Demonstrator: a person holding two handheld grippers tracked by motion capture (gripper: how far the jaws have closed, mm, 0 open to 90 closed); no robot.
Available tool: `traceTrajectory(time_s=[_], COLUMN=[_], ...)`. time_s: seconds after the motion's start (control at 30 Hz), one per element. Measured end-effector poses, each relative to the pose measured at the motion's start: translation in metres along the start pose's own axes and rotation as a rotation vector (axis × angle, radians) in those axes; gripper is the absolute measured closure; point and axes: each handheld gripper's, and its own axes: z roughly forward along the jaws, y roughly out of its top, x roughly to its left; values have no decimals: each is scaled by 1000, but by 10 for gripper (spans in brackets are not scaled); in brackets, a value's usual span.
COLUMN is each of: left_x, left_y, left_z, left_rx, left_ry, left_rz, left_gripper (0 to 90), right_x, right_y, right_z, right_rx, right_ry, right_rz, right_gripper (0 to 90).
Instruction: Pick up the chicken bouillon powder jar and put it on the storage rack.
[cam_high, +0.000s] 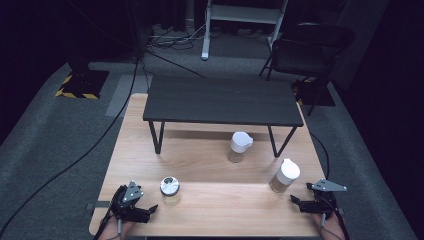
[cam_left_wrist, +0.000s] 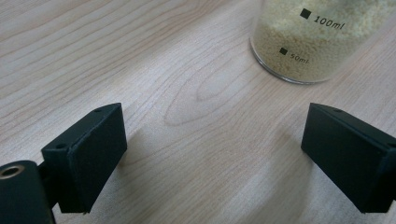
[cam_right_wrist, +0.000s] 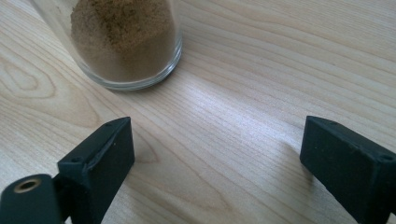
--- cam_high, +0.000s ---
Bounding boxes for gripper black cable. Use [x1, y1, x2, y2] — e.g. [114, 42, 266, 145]
[333, 204, 351, 240]
[92, 213, 116, 240]

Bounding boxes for white-capped jar brown contents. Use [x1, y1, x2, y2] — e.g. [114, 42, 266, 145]
[268, 157, 302, 194]

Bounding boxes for grey floor mat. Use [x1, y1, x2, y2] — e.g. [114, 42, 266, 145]
[105, 74, 154, 118]

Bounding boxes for long black floor cable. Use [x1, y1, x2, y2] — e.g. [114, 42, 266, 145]
[0, 54, 141, 234]

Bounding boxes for tangle of floor cables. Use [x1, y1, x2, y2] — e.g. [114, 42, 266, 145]
[146, 22, 221, 79]

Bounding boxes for black base with yellow stripes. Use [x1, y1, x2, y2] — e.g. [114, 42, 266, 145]
[54, 69, 111, 100]
[292, 77, 337, 108]

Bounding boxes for black folding chair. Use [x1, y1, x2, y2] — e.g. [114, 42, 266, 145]
[259, 22, 356, 117]

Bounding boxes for black cable beside table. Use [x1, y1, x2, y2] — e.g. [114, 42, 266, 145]
[309, 132, 331, 181]

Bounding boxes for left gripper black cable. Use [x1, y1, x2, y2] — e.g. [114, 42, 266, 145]
[92, 213, 116, 240]

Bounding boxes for person's right hand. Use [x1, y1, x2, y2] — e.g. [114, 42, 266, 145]
[310, 211, 347, 240]

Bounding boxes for black shelf with metal legs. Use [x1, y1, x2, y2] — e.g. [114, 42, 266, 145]
[142, 75, 305, 159]

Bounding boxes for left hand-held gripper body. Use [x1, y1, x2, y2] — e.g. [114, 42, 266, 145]
[109, 179, 151, 224]

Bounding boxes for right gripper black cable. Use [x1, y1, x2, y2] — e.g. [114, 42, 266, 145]
[333, 204, 351, 240]

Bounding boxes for white-capped jar pale contents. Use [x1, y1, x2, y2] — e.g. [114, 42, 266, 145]
[227, 130, 255, 164]

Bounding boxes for person's left hand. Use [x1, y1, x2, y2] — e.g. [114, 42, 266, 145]
[98, 215, 136, 240]

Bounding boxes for glass jar with silver lid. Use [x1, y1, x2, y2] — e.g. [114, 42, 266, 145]
[159, 175, 182, 207]

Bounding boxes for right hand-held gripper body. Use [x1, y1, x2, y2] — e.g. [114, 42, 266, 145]
[299, 178, 348, 220]

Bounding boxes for white metal stand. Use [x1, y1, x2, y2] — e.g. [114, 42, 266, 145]
[201, 0, 290, 62]

